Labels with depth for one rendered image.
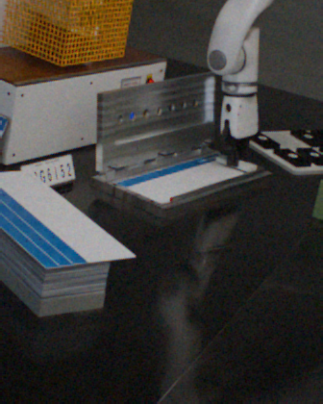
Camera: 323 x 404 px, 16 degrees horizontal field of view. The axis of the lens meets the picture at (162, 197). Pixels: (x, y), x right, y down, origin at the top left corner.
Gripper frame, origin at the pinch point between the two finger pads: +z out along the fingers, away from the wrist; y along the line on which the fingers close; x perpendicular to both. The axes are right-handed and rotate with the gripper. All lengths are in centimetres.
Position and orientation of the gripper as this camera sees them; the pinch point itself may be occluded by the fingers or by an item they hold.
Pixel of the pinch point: (236, 156)
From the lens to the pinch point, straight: 279.7
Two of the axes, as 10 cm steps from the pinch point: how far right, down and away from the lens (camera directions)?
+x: -8.1, -1.6, 5.7
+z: -0.1, 9.7, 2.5
